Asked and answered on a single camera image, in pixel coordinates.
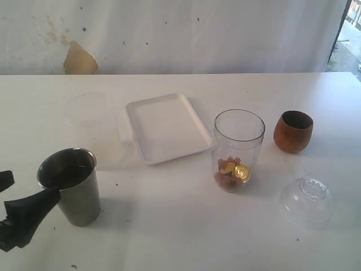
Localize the brown wooden cup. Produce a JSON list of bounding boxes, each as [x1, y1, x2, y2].
[[274, 110, 314, 154]]

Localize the stainless steel cup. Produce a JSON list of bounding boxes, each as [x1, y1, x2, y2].
[[37, 147, 101, 226]]

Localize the white rectangular tray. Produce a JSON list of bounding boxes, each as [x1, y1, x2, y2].
[[126, 94, 212, 165]]

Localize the clear plastic shaker body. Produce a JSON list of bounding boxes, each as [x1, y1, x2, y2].
[[212, 109, 266, 193]]

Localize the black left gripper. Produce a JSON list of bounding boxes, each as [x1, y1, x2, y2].
[[0, 170, 61, 252]]

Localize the translucent plastic measuring cup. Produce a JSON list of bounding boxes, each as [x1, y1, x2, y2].
[[64, 93, 122, 171]]

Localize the clear dome shaker lid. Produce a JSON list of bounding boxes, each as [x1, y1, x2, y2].
[[280, 177, 333, 229]]

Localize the gold candies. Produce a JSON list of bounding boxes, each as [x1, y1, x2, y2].
[[214, 156, 251, 193]]

